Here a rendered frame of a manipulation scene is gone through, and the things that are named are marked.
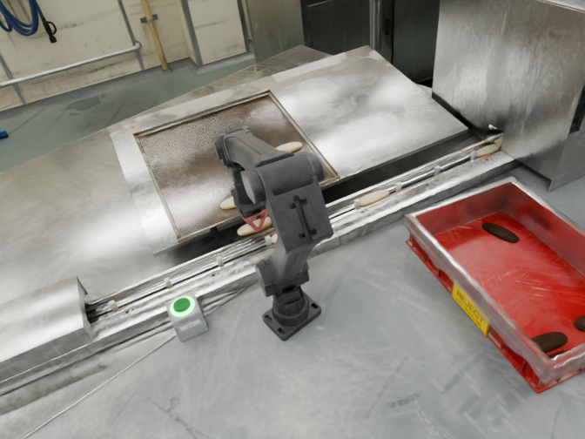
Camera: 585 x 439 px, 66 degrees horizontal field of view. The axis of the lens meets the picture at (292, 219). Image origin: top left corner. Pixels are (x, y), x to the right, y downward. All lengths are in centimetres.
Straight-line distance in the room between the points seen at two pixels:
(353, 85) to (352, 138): 29
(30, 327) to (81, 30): 376
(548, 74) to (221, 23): 361
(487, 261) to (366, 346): 39
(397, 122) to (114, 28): 354
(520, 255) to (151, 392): 92
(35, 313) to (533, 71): 137
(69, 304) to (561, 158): 129
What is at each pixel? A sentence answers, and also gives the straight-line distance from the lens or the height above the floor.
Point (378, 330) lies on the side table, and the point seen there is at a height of 82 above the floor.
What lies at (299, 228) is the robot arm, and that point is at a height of 126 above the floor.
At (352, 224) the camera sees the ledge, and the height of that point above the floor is 86.
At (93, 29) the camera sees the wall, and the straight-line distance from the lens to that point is 470.
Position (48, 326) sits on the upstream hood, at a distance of 116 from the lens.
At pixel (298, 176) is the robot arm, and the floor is 132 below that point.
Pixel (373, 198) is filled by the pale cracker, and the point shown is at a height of 86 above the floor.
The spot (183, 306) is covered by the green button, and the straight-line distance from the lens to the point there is 106.
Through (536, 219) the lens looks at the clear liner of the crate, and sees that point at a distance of 128.
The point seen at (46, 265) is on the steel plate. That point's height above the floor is 82.
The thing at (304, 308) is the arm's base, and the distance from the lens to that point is 104.
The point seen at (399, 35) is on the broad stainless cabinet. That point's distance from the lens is 332.
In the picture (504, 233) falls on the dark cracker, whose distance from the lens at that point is 128.
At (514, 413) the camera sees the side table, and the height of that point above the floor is 82.
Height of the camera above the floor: 169
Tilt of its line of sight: 41 degrees down
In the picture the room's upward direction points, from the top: 9 degrees counter-clockwise
